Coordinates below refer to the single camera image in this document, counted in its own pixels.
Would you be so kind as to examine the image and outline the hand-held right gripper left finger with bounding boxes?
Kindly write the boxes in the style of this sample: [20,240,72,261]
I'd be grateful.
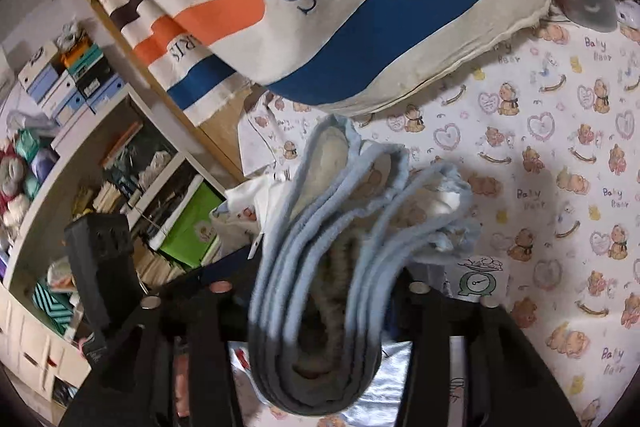
[59,247,261,427]

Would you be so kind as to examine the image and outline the row of books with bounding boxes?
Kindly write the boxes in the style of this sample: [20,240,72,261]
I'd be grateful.
[70,122,221,285]

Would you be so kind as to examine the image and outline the pile of yarn balls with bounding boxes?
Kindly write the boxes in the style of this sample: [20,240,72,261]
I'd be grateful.
[0,127,58,253]

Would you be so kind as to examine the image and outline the white shelf unit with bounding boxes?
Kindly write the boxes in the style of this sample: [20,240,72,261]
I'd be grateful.
[0,87,241,408]

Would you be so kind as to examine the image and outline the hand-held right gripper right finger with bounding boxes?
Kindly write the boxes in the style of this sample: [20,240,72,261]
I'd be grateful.
[385,267,581,427]

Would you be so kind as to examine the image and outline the teal zigzag box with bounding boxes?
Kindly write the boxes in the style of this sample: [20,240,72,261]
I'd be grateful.
[32,279,77,334]

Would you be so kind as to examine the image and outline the cream cat print pants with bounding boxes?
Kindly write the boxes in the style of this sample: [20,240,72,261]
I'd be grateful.
[247,114,481,418]

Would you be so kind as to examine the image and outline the white folded printed pants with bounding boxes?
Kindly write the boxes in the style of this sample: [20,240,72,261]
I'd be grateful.
[210,179,281,265]

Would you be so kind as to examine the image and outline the striped curtain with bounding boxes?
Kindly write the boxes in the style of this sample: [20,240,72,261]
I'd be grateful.
[62,0,553,128]

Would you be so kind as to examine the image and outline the green box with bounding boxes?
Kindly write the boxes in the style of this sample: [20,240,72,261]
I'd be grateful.
[159,182,226,270]

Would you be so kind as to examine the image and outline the stack of storage boxes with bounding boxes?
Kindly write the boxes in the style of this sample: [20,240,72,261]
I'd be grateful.
[17,34,128,128]

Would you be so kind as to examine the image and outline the bear printed bed sheet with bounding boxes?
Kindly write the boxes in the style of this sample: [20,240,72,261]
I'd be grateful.
[237,14,640,427]

